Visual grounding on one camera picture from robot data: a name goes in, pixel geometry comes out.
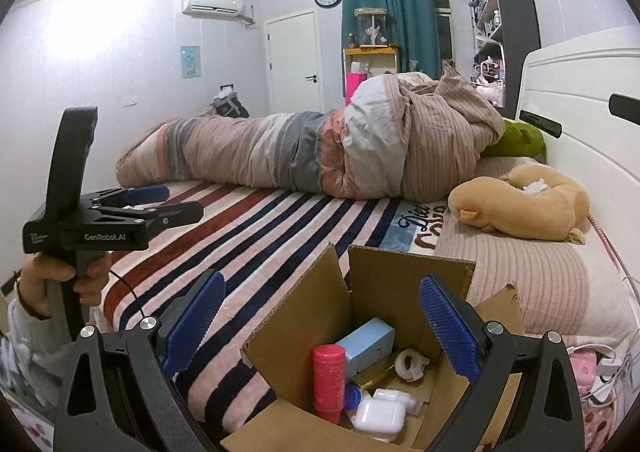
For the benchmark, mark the teal curtain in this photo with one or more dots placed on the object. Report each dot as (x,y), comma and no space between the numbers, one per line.
(410,21)

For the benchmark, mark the white door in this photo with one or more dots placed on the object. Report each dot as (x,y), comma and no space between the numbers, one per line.
(292,61)

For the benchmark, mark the green plush toy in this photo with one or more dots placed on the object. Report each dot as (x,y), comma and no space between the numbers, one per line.
(520,139)

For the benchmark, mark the red spray bottle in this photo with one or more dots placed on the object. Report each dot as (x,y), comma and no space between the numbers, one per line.
(328,382)

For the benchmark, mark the yellow shelf unit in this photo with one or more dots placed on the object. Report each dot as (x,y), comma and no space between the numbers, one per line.
(370,51)

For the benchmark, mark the white rectangular case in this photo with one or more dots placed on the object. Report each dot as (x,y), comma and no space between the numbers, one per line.
(400,397)

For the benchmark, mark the white bed headboard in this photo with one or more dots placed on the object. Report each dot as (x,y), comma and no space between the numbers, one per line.
(590,171)

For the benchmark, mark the white earbuds case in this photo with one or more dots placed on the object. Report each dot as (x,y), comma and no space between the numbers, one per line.
(377,419)

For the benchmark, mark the light blue square case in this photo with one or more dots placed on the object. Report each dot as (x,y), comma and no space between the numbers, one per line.
(365,344)

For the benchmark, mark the gold foil stick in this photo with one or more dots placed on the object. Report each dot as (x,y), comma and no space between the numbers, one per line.
(380,374)

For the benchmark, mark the light blue wall poster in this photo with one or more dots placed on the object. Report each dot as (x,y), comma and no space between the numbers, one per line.
(190,61)

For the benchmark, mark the window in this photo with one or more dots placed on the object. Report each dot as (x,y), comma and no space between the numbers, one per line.
(442,21)

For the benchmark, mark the white air conditioner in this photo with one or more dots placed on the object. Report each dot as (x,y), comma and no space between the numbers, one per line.
(212,2)

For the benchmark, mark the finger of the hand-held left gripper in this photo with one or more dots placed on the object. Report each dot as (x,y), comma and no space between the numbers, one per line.
(170,214)
(145,193)

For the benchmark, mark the pink and grey duvet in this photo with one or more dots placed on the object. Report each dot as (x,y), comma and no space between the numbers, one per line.
(400,141)

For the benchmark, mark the white and blue lens case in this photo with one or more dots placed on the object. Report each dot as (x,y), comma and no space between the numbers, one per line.
(354,397)

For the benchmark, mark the black and white bag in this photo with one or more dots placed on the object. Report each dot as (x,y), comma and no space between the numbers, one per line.
(230,102)

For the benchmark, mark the glass display case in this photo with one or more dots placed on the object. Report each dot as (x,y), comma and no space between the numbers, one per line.
(372,27)

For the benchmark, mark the pink round gadget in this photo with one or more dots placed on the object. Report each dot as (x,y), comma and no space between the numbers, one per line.
(582,372)

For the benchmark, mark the brown cardboard box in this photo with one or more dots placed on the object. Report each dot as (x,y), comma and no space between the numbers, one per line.
(300,327)

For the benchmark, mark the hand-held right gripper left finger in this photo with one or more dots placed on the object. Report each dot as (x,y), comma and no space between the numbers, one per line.
(195,327)

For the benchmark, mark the pink knitted pillow cover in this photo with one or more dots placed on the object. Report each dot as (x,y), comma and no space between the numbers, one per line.
(540,282)

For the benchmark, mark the bright pink bag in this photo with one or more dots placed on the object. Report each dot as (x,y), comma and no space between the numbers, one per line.
(354,86)

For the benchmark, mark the white wall socket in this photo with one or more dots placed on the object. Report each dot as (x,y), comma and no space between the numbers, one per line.
(130,100)

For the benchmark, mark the person's left hand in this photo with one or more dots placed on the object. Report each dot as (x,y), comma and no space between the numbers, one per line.
(47,277)

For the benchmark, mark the striped plush blanket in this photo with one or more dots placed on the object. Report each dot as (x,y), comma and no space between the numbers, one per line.
(250,232)

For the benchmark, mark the person's left forearm white sleeve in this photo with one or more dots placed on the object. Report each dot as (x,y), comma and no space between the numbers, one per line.
(30,347)

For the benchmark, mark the brown plush toy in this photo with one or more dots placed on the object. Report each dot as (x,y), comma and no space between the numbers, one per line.
(525,212)

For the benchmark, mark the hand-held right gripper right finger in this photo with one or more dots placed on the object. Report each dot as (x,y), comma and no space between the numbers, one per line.
(450,327)

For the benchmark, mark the white tape roll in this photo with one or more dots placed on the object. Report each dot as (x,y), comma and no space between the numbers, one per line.
(402,362)

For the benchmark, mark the dark tall bookshelf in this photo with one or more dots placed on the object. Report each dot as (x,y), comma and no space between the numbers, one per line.
(515,6)

